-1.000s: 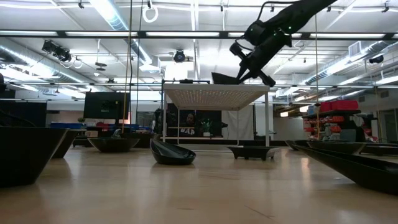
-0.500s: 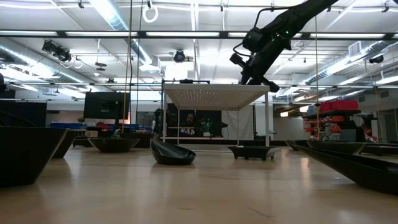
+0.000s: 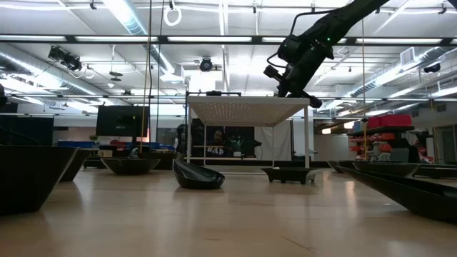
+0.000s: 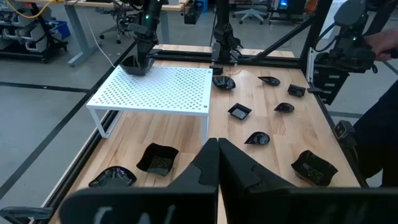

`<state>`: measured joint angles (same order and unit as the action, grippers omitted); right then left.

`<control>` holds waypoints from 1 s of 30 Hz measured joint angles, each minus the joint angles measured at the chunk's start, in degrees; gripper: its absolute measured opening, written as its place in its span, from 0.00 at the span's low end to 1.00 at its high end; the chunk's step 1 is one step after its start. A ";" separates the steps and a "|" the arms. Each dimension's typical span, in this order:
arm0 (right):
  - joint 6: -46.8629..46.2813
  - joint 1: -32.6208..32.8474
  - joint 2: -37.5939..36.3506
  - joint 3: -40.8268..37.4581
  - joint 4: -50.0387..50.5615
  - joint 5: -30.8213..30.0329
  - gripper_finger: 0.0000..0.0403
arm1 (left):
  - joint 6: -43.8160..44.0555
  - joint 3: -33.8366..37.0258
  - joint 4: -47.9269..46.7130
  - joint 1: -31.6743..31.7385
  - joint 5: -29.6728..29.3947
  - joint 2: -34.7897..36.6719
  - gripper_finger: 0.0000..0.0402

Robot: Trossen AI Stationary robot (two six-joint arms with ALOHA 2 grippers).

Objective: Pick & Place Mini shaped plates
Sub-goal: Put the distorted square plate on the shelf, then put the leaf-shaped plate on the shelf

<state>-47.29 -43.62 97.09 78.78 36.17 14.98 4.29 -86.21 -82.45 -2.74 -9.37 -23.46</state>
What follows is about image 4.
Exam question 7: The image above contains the black box under desk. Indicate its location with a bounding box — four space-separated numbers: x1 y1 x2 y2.
183 0 206 26

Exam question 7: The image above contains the white floor cable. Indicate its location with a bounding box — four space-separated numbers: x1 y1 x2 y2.
84 15 118 69

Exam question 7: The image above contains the grey office chair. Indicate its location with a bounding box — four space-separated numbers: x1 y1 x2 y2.
98 12 137 45
232 7 271 26

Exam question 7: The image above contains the small table-level camera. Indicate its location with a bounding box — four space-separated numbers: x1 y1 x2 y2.
333 119 357 147

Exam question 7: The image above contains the black equipment rack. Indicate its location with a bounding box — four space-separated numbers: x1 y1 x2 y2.
269 0 307 25

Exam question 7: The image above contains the black rounded wavy plate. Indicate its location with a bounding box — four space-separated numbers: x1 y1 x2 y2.
212 75 236 91
88 166 137 189

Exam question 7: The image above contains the black aluminium frame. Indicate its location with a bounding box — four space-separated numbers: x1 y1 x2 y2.
29 0 371 224

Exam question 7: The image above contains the black teardrop plate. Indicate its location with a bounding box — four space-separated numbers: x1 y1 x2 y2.
244 131 271 146
273 102 295 113
257 76 281 87

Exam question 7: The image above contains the white bracket strip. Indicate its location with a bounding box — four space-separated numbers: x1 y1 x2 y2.
306 46 315 83

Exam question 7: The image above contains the yellow cable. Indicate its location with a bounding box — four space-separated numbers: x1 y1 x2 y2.
4 0 66 19

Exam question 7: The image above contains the black square wavy bowl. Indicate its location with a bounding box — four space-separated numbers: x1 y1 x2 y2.
119 55 155 77
136 142 180 177

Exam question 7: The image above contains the black shelf with grey bins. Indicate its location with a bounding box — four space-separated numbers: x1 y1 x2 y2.
0 5 70 65

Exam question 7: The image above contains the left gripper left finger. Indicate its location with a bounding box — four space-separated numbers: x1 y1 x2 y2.
58 138 220 224

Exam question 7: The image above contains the black leader arm base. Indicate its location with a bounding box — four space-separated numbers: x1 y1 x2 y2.
313 60 351 106

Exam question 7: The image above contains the white perforated metal shelf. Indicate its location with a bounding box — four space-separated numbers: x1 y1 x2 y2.
86 64 214 146

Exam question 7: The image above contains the large black square wavy plate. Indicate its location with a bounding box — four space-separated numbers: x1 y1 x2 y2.
290 149 339 187

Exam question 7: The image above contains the orange object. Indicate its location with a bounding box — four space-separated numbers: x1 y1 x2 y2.
303 0 320 16

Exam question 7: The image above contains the blue plastic bin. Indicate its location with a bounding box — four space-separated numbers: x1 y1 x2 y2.
44 19 72 40

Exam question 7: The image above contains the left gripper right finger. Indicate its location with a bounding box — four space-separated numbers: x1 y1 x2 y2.
218 138 398 224

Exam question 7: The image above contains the person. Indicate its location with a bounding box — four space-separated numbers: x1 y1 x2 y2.
353 80 398 188

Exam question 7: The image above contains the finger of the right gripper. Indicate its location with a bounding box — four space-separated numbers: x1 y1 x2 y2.
146 48 155 68
138 48 147 68

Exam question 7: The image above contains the person's hand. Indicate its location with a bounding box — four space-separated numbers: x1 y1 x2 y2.
364 27 398 62

